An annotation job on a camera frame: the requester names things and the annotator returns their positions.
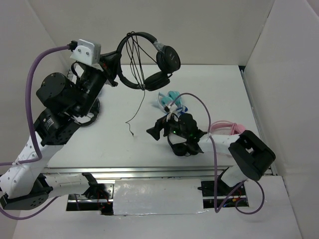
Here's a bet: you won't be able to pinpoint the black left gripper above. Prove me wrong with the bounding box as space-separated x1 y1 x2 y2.
72 51 121 118

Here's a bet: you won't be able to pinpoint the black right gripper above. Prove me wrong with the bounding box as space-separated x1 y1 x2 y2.
147 110 189 140

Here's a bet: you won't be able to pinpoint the black wired headphones taped band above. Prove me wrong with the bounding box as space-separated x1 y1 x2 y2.
116 31 181 137

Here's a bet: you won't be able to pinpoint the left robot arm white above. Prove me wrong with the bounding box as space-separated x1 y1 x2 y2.
0 52 122 210

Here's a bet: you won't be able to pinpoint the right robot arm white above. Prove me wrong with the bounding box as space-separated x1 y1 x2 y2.
146 114 276 195

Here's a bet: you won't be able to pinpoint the black small headphones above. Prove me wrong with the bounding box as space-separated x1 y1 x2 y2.
167 135 203 156

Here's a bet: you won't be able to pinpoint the teal white folded headphones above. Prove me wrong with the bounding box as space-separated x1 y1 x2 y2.
157 91 188 115

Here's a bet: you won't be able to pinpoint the black headset with microphone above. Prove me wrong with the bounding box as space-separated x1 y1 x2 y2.
76 98 100 127

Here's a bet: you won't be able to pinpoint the white foil covered panel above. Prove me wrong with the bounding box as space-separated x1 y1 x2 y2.
113 179 204 216

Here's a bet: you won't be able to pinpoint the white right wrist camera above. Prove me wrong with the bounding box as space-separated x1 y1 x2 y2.
164 103 178 121

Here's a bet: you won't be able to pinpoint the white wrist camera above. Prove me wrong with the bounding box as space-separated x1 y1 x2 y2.
164 103 178 121
70 39 102 70

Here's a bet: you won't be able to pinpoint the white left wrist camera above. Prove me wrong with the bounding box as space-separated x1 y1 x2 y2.
70 39 102 70

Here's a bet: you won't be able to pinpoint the aluminium frame rail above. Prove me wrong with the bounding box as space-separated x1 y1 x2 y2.
42 66 277 180

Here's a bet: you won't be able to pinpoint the pink headphones with cable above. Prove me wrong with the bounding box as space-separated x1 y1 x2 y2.
210 120 246 135

